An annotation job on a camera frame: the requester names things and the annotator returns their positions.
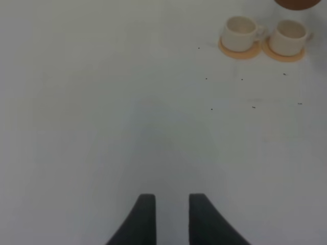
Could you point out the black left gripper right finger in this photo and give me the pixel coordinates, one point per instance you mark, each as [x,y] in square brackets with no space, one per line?
[208,226]

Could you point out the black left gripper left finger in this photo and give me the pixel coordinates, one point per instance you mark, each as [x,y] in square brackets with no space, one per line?
[139,227]

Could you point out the right white teacup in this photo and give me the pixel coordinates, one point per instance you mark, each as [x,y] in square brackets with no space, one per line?
[289,38]

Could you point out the left orange cup coaster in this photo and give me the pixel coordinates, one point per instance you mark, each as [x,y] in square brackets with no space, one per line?
[249,54]

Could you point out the left white teacup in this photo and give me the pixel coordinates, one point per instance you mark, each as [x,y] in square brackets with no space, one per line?
[240,33]

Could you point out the brown clay teapot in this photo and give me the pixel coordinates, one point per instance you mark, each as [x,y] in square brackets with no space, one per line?
[297,5]

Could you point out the white teacup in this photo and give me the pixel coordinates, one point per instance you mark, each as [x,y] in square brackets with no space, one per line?
[240,33]
[289,38]

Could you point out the orange cup coaster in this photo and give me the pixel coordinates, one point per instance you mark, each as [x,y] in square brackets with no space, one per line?
[249,54]
[287,59]

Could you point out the right orange cup coaster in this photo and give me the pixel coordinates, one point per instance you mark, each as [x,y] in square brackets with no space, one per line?
[287,59]

